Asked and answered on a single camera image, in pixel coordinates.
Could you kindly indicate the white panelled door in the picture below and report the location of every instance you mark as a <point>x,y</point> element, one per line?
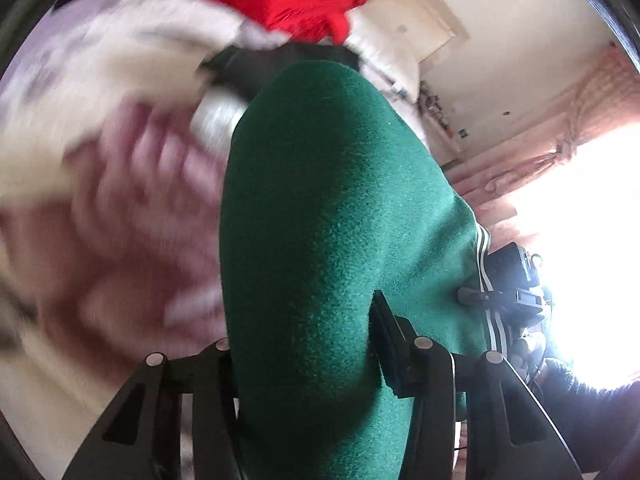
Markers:
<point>425,5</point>

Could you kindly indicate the bright window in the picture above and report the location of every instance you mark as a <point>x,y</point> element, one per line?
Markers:
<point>590,260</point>

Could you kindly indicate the leaf print blanket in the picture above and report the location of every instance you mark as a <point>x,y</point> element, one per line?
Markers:
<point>100,160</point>

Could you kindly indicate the green and white jacket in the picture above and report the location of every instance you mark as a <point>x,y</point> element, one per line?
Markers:
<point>320,210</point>

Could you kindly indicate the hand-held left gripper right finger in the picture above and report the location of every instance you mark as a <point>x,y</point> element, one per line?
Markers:
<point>388,341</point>

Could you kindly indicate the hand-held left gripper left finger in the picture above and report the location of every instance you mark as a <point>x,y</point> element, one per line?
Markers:
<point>215,385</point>

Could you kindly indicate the dark cloth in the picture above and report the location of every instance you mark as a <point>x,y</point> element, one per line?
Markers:
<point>260,70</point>

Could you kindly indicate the person's right hand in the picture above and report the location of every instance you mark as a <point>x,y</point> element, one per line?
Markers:
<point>530,355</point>

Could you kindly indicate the person's right forearm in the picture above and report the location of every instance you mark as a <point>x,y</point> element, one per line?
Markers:
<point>590,410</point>

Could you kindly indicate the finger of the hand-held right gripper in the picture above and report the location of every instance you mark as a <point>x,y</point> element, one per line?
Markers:
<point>475,294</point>

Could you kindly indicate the pink curtain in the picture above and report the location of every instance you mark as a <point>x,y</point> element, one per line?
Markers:
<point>565,125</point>

